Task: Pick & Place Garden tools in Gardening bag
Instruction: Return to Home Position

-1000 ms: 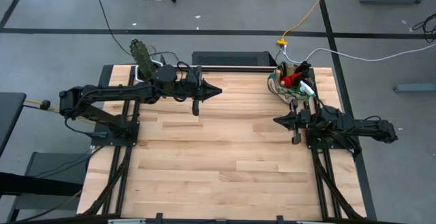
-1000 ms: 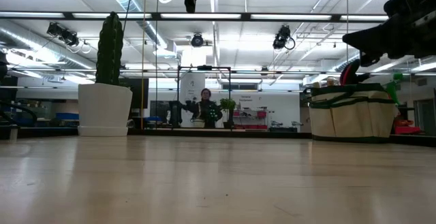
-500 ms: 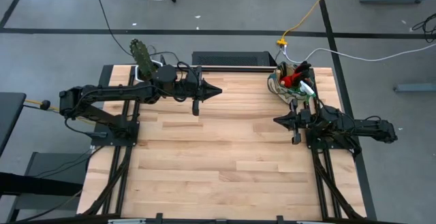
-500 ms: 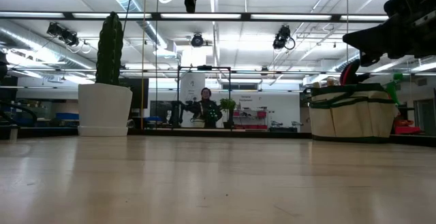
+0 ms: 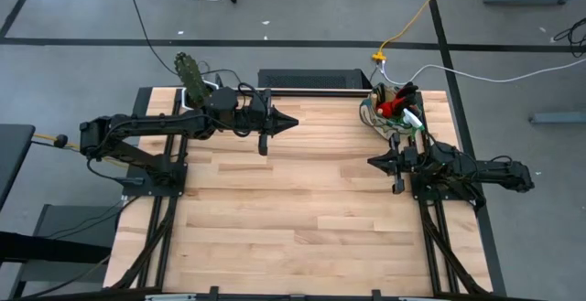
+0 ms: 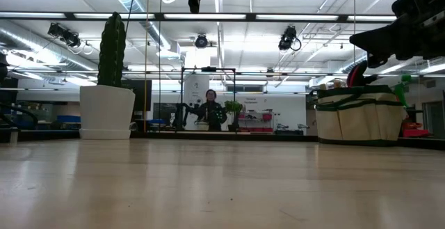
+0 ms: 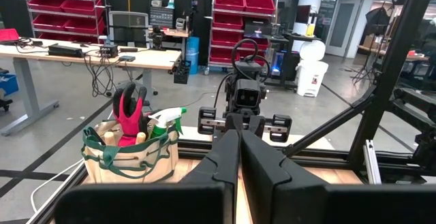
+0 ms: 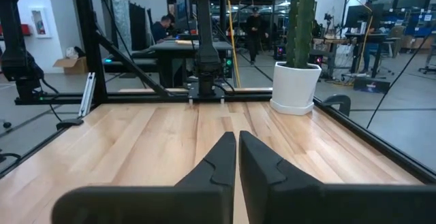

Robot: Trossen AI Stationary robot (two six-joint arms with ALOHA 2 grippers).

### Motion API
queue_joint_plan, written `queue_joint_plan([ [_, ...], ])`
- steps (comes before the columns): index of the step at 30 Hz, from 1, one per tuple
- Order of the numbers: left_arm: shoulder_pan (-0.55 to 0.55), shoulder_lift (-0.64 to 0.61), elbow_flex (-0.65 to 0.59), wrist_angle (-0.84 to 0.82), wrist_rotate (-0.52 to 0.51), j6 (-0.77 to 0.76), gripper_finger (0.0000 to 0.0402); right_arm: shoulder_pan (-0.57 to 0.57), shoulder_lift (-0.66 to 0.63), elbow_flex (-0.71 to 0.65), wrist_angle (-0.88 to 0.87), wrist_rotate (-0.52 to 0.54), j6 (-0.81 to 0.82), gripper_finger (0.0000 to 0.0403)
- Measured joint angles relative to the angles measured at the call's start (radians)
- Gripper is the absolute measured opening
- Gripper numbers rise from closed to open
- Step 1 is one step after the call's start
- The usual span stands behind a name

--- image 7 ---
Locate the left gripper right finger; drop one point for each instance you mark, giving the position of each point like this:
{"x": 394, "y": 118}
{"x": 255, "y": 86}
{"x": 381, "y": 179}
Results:
{"x": 340, "y": 205}

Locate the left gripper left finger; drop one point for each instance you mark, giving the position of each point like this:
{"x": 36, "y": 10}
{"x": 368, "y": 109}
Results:
{"x": 153, "y": 205}

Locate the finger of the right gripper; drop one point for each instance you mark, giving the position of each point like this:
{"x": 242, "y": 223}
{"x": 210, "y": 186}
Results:
{"x": 233, "y": 122}
{"x": 257, "y": 123}

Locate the green plastic spray bottle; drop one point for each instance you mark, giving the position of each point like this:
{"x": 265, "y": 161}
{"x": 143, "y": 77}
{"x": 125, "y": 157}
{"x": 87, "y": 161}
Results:
{"x": 167, "y": 115}

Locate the red black gardening glove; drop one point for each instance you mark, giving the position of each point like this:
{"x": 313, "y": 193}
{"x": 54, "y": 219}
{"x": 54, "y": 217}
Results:
{"x": 131, "y": 125}

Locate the black neighbouring robot arm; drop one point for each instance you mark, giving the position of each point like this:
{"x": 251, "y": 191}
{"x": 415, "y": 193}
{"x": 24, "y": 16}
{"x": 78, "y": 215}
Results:
{"x": 419, "y": 122}

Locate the beige green gardening bag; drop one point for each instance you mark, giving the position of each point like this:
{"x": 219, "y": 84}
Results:
{"x": 136, "y": 164}

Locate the computer tower blue light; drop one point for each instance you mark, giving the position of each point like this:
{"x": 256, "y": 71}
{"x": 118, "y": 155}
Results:
{"x": 286, "y": 67}

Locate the blue barrel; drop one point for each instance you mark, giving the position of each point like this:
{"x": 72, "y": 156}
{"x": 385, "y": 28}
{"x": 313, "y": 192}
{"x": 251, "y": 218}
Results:
{"x": 192, "y": 53}

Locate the white trash bin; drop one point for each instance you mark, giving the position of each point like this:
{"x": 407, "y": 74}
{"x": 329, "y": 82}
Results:
{"x": 311, "y": 77}

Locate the wooden desk grey legs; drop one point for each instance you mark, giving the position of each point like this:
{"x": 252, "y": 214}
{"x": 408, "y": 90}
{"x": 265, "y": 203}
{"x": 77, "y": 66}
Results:
{"x": 150, "y": 59}

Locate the small black device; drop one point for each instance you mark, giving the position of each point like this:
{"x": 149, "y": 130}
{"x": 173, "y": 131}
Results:
{"x": 126, "y": 58}

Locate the red bin shelf rack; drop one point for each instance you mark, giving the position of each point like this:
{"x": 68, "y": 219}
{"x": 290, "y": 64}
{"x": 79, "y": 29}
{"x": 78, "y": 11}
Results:
{"x": 75, "y": 6}
{"x": 231, "y": 1}

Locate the black device box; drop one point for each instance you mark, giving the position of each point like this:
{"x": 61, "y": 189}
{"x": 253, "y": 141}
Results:
{"x": 109, "y": 51}

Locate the grey door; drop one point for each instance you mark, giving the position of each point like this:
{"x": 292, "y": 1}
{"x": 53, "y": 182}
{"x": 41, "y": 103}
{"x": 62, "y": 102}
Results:
{"x": 342, "y": 26}

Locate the black softbox light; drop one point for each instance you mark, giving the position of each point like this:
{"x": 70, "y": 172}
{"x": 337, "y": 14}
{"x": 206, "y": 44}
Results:
{"x": 378, "y": 19}

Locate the black power supply box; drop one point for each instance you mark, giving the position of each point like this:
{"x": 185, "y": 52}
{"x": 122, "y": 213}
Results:
{"x": 64, "y": 51}

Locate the blue bin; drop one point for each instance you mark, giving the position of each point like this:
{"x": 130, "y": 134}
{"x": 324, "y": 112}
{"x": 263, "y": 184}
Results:
{"x": 8, "y": 84}

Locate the red case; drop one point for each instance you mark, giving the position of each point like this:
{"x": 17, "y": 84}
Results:
{"x": 8, "y": 35}

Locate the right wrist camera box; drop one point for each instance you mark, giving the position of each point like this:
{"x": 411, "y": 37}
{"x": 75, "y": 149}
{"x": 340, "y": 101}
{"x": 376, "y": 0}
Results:
{"x": 248, "y": 94}

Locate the silver aluminium bracket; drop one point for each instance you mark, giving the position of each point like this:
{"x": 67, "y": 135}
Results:
{"x": 372, "y": 162}

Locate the black diagonal frame brace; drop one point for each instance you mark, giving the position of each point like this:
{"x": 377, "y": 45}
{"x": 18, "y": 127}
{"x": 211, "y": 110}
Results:
{"x": 327, "y": 127}

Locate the black aluminium frame post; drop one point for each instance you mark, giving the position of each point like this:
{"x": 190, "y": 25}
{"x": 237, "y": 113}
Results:
{"x": 392, "y": 64}

